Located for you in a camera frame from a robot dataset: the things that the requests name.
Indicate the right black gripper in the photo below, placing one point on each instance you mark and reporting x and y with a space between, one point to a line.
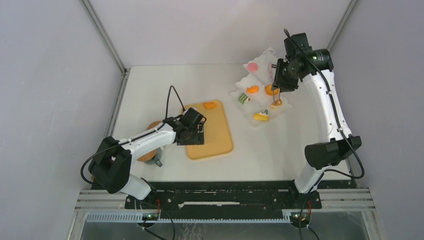
279 81

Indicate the orange glazed donut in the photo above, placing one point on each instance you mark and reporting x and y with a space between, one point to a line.
276 104

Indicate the grey mug with rattan lid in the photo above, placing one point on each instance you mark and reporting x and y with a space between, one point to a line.
152 158

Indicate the small orange pastry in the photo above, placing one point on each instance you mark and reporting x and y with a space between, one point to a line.
253 89

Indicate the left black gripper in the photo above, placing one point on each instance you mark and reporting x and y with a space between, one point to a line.
198 138

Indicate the green layered cake slice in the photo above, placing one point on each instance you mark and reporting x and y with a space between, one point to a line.
243 98

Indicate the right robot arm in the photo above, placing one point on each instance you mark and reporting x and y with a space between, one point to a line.
315 69

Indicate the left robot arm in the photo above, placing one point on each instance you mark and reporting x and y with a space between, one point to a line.
111 164

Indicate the pink handled metal tongs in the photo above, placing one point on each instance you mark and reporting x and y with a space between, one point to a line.
272 79

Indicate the yellow cream cake slice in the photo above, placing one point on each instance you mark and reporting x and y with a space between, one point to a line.
261 116

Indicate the yellow serving tray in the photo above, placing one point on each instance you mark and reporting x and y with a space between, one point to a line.
217 137

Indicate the white three tier stand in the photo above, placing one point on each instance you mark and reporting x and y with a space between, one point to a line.
258 75

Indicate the orange round tart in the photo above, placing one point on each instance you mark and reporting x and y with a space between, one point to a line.
269 90

